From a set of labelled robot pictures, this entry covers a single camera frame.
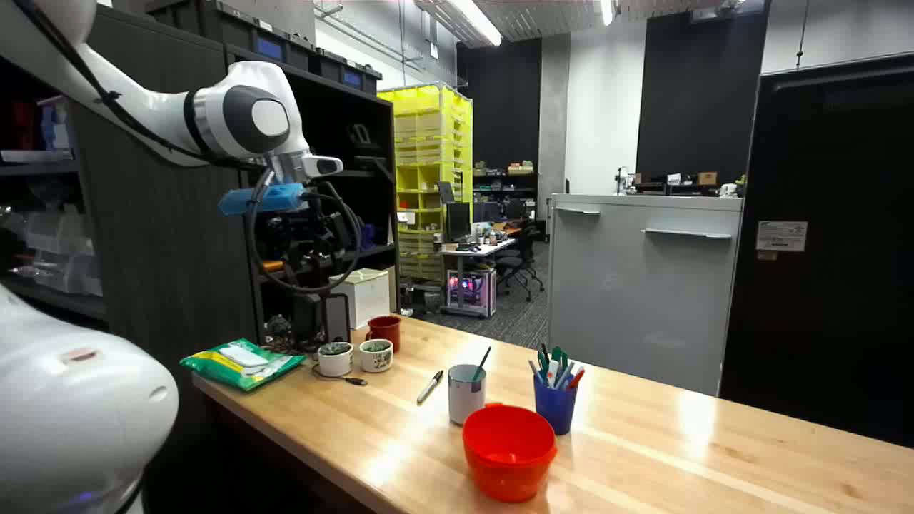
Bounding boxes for yellow shelf rack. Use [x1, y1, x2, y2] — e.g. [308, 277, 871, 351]
[384, 85, 475, 284]

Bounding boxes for red plastic bowl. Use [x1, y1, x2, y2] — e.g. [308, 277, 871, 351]
[464, 402, 558, 502]

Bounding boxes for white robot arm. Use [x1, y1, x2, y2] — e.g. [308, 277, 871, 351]
[0, 0, 344, 514]

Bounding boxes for white plant pot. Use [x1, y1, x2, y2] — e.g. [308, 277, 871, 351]
[357, 341, 395, 374]
[315, 344, 354, 377]

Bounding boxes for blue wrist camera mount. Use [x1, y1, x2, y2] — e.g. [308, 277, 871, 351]
[218, 182, 307, 218]

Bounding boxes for markers in blue cup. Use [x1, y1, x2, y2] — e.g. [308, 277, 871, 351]
[529, 345, 587, 390]

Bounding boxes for white plant pot right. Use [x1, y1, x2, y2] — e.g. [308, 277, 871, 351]
[357, 341, 395, 374]

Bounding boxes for white box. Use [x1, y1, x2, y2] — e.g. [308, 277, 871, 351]
[330, 268, 392, 330]

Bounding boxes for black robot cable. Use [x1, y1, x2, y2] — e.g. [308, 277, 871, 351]
[250, 180, 365, 297]

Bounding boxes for black storage shelf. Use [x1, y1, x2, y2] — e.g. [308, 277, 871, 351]
[0, 3, 395, 354]

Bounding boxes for white plant pot left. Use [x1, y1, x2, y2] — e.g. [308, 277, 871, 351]
[315, 344, 354, 377]

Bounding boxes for grey white cup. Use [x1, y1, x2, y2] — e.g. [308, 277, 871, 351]
[449, 364, 487, 427]

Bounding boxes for green marker in grey cup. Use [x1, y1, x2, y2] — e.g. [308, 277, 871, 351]
[472, 345, 491, 391]

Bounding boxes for red mug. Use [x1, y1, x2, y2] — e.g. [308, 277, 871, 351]
[369, 315, 399, 345]

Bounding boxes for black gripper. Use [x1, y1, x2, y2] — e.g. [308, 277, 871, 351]
[282, 204, 357, 277]

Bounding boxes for blue pen cup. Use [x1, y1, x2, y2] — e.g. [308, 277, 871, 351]
[534, 381, 577, 434]

